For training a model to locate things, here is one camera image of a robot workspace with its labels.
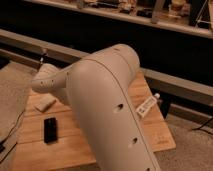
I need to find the wooden shelf with clutter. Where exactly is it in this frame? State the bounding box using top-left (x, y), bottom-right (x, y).
top-left (25, 0), bottom-right (213, 40)

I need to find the wooden cutting board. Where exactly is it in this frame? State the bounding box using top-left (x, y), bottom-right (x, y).
top-left (11, 71), bottom-right (176, 171)

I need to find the black cable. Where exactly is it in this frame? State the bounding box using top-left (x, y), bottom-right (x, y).
top-left (0, 49), bottom-right (48, 164)

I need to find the white rectangular sponge block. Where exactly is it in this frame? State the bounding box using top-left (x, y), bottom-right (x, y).
top-left (35, 94), bottom-right (56, 112)

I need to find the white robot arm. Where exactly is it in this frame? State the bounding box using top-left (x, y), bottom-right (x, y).
top-left (31, 44), bottom-right (161, 171)

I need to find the white tube bottle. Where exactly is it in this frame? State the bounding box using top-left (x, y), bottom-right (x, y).
top-left (136, 93), bottom-right (160, 118)

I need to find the black rectangular device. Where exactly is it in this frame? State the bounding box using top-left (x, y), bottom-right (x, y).
top-left (44, 117), bottom-right (57, 143)

